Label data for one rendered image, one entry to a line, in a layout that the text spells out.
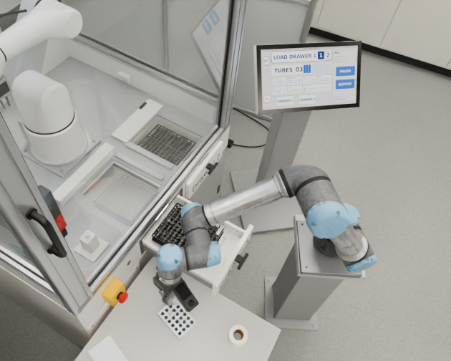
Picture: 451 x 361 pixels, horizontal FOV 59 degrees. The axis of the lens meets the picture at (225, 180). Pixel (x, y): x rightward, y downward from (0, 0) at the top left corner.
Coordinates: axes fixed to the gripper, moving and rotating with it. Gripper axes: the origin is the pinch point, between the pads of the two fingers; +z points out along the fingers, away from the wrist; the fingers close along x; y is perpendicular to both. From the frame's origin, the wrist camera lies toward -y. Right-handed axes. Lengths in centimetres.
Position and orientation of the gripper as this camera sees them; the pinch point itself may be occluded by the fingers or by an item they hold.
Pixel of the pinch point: (175, 299)
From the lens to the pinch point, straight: 150.9
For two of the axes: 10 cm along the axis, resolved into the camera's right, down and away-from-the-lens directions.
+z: -0.9, 5.8, 8.1
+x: -7.1, 5.3, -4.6
